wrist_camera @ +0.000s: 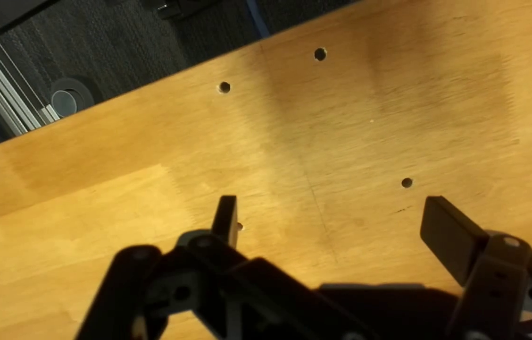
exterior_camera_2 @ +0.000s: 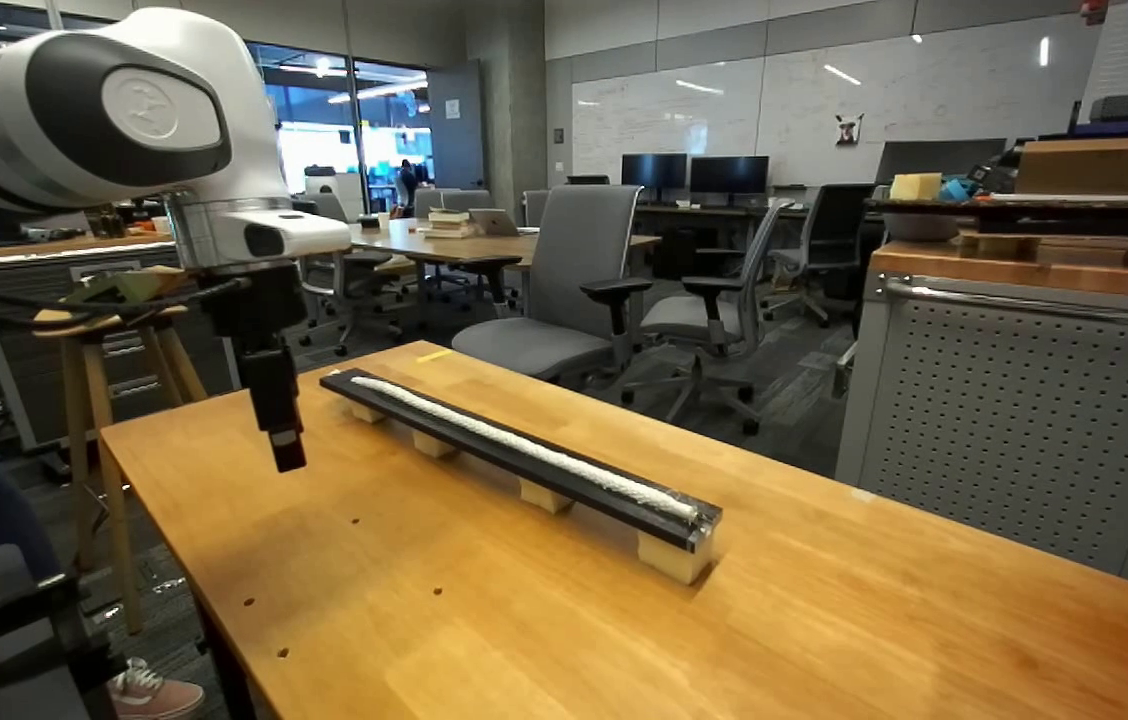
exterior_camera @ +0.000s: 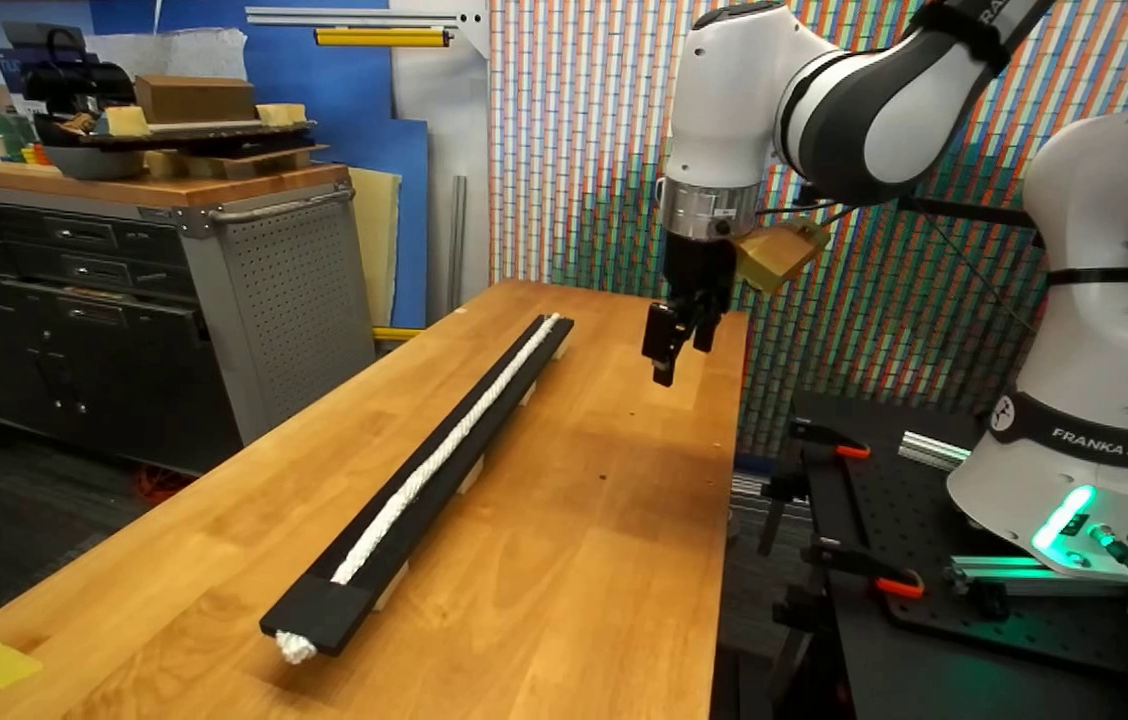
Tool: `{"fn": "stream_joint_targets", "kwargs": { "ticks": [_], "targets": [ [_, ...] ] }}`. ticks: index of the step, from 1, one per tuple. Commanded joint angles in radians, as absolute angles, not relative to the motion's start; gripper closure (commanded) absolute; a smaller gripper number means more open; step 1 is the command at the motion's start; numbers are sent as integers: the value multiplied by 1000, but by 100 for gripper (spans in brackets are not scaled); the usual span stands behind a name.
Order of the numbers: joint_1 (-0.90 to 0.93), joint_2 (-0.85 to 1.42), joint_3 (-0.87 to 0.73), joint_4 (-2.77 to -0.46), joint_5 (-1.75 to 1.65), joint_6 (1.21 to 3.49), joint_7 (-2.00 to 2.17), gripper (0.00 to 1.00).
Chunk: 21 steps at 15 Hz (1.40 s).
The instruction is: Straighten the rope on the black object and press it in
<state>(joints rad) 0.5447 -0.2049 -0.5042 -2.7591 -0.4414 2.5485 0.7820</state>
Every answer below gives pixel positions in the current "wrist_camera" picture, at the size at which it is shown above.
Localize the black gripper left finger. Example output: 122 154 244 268
75 194 316 340

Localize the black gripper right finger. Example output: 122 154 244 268
420 196 532 340

